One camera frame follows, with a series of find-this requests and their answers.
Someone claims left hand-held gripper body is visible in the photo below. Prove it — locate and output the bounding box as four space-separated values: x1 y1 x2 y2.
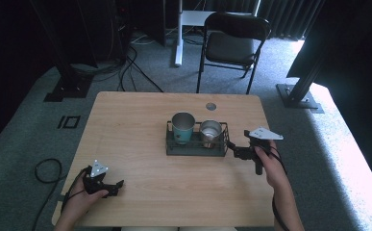
83 159 113 197

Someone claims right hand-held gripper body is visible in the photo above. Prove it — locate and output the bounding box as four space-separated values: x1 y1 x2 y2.
234 126 285 176

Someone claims silver steel cup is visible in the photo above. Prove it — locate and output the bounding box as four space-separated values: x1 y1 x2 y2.
199 119 224 149

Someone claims black wire rack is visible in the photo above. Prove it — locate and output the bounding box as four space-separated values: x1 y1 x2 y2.
165 120 231 158

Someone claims teal metal cup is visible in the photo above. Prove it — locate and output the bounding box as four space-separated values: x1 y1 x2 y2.
171 111 196 145

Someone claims person's left hand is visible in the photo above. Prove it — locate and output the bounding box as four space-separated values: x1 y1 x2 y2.
64 171 110 217

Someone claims person's right hand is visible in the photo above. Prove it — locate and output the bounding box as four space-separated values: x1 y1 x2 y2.
254 140 287 190

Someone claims black metal stand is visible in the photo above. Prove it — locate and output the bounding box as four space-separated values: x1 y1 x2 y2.
276 38 325 115
29 0 94 103

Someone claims black folding chair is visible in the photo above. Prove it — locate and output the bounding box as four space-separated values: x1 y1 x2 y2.
195 12 272 96

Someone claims dark equipment cabinet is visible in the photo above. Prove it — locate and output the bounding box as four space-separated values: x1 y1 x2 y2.
110 0 167 63

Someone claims left hand-held gripper cable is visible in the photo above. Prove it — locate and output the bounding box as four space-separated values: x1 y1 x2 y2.
60 167 90 214

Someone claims hand-held gripper cable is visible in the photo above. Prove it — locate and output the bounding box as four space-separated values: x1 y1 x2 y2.
60 167 90 214
267 141 291 231

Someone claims black looped floor cable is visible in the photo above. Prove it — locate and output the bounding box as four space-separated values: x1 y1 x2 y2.
31 157 66 231

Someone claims right hand-held gripper cable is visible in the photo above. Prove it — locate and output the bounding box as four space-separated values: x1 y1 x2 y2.
267 141 291 231

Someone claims black floor cable bundle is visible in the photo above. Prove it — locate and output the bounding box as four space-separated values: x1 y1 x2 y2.
77 44 164 94

